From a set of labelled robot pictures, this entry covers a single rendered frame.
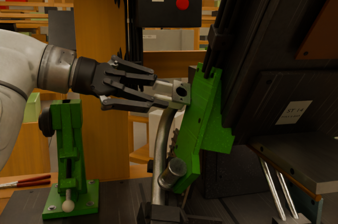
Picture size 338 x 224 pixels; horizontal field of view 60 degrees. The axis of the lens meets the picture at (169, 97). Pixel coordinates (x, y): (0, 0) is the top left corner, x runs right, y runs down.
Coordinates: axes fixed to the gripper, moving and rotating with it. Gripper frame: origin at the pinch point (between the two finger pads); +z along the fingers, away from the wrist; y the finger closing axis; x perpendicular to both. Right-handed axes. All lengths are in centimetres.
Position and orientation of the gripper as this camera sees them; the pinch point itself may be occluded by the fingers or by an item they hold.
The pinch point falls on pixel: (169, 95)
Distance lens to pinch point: 64.3
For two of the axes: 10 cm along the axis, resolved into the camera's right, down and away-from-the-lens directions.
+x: -3.3, 5.3, 7.9
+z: 9.4, 2.1, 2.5
